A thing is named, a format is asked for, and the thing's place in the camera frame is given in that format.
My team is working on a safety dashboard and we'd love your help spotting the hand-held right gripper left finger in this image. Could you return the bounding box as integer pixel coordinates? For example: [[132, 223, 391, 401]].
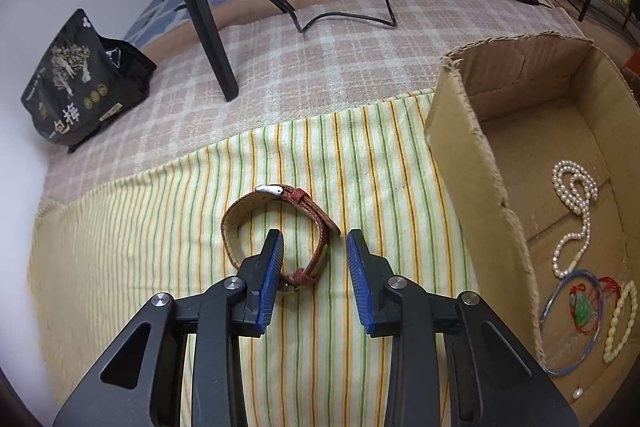
[[52, 228, 286, 427]]

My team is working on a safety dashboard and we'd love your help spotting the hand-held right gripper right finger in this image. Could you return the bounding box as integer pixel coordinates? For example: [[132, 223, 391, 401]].
[[346, 228, 581, 427]]

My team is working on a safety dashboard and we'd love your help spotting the brown strap wristwatch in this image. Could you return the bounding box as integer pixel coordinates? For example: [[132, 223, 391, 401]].
[[221, 184, 342, 294]]

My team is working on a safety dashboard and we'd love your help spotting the cardboard box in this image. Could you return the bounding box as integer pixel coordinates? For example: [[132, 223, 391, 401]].
[[424, 31, 640, 427]]

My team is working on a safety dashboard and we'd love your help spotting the dark thin bangle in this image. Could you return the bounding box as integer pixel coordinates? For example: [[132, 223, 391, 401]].
[[540, 270, 606, 378]]

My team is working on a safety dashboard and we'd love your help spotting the thin pearl necklace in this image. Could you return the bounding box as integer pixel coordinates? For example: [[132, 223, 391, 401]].
[[551, 160, 599, 279]]

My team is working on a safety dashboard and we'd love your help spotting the red cord jade pendant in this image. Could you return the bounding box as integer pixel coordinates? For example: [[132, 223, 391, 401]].
[[570, 277, 623, 337]]

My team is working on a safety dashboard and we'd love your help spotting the white bead bracelet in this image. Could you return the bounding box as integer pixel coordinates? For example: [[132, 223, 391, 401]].
[[602, 281, 638, 364]]

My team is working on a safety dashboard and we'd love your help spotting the yellow striped cloth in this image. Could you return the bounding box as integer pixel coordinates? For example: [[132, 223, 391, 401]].
[[27, 88, 546, 427]]

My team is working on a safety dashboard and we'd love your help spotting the beige checked blanket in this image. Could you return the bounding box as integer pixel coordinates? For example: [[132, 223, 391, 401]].
[[42, 0, 596, 208]]

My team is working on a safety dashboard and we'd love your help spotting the black tripod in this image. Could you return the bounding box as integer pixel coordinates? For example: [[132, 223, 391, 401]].
[[146, 0, 296, 102]]

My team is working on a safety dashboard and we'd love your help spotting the black printed snack bag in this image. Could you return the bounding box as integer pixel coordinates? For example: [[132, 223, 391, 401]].
[[20, 8, 157, 154]]

